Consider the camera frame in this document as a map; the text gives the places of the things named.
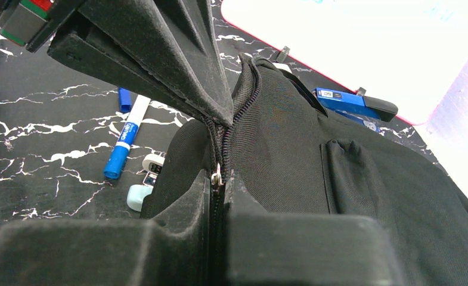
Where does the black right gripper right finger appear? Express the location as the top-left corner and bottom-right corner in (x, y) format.
(224, 173), (406, 285)

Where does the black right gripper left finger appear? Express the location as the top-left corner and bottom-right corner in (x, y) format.
(0, 170), (209, 285)

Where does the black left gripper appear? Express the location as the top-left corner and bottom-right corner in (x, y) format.
(0, 0), (202, 119)

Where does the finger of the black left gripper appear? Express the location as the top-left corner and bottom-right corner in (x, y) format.
(79, 1), (233, 126)

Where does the black student backpack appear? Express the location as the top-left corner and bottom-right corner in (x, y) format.
(142, 56), (468, 285)

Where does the white eraser block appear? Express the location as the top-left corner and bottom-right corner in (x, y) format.
(126, 154), (165, 212)

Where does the white blue whiteboard marker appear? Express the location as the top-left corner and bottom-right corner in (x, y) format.
(103, 95), (151, 179)

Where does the blue stapler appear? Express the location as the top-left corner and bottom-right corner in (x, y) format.
(312, 88), (398, 133)

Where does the pink framed whiteboard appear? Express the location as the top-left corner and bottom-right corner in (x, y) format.
(221, 1), (468, 125)

